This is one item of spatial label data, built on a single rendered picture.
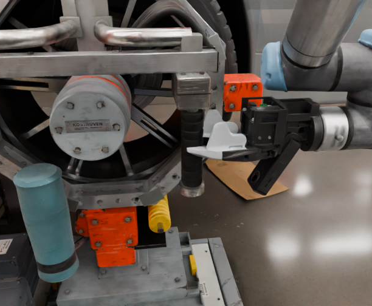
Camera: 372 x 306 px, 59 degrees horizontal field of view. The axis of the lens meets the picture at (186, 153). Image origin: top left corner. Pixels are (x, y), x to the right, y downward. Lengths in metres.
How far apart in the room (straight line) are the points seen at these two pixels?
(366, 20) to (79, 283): 1.15
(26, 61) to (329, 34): 0.40
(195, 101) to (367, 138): 0.29
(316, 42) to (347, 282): 1.23
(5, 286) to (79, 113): 0.54
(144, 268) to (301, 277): 0.69
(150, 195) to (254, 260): 0.83
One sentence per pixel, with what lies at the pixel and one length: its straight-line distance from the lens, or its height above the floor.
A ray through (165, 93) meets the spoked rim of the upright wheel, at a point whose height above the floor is 0.83.
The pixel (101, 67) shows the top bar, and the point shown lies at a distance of 0.51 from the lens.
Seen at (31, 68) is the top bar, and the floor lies 0.96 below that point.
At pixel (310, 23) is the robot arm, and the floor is 1.03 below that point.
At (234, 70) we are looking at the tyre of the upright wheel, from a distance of 0.82.
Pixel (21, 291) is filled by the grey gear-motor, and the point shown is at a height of 0.40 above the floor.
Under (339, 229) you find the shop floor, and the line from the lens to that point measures 1.84.
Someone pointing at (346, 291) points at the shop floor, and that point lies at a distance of 1.55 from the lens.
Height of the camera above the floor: 1.06
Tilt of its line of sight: 26 degrees down
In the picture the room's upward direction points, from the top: straight up
